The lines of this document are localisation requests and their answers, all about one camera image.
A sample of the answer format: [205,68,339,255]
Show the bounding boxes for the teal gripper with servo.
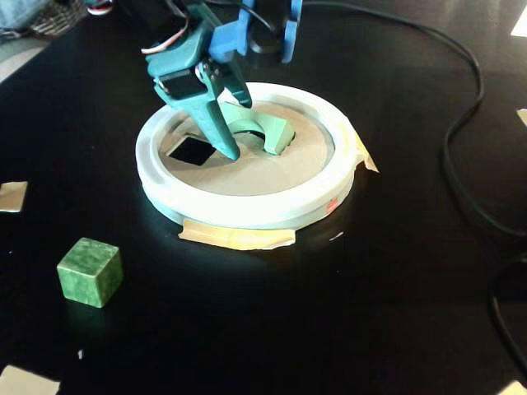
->
[146,0,253,161]

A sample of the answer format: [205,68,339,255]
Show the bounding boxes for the light green U-shaped block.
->
[217,100,296,156]

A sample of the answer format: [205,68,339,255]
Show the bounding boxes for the dark green cube block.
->
[56,237,124,309]

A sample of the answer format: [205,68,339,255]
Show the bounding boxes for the long beige masking tape strip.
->
[177,220,297,252]

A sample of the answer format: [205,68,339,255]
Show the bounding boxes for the short beige masking tape strip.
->
[353,135,380,174]

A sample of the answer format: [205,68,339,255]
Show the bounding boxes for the plaid fabric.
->
[0,0,87,40]

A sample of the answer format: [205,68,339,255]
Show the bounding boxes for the white paper sheet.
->
[509,7,527,38]

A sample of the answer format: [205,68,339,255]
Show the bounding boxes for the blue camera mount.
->
[208,0,304,65]

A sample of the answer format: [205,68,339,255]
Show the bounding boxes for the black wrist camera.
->
[250,24,289,55]

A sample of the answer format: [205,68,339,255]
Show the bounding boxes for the red and white servo wires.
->
[88,0,190,54]

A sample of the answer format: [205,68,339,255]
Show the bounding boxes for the thin black camera cable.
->
[242,3,273,33]

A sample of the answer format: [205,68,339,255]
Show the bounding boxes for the white round sorter ring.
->
[134,81,359,231]

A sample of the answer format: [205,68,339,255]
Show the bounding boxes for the long black cable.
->
[304,0,527,238]

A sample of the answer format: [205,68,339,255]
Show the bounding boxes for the looped black cable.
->
[488,254,527,383]

